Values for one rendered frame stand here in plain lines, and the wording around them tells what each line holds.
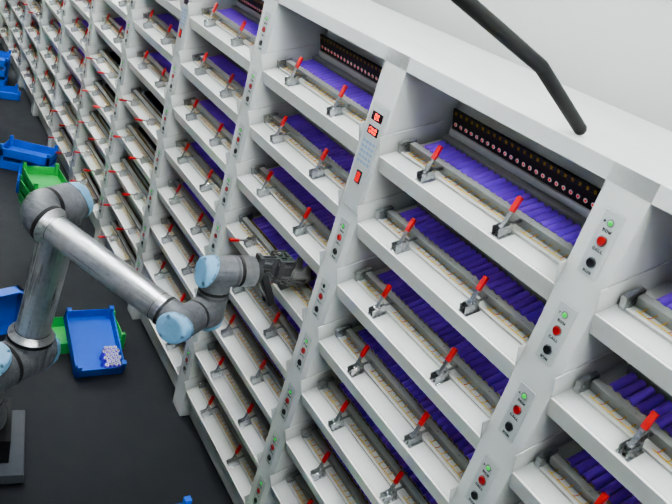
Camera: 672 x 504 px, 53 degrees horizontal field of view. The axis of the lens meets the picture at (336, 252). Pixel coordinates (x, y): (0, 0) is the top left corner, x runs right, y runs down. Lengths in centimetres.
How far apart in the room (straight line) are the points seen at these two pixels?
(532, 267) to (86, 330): 224
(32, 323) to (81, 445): 56
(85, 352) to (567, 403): 223
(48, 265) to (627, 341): 171
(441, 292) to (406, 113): 46
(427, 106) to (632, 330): 78
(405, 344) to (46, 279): 120
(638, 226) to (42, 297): 180
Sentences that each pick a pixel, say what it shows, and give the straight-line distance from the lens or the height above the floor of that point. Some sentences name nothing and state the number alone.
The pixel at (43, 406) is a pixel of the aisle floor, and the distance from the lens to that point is 291.
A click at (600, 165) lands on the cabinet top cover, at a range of 127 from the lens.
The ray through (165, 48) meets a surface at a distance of 314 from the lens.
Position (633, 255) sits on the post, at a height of 156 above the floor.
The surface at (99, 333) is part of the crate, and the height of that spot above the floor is 8.
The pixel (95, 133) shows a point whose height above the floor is 52.
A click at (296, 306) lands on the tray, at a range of 205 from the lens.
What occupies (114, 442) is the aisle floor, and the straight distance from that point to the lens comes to 279.
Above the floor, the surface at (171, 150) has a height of 89.
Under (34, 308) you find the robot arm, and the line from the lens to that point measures 241.
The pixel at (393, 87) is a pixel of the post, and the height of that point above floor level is 161.
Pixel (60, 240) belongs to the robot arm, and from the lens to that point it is 205.
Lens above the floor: 190
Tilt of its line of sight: 24 degrees down
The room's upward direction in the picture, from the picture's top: 18 degrees clockwise
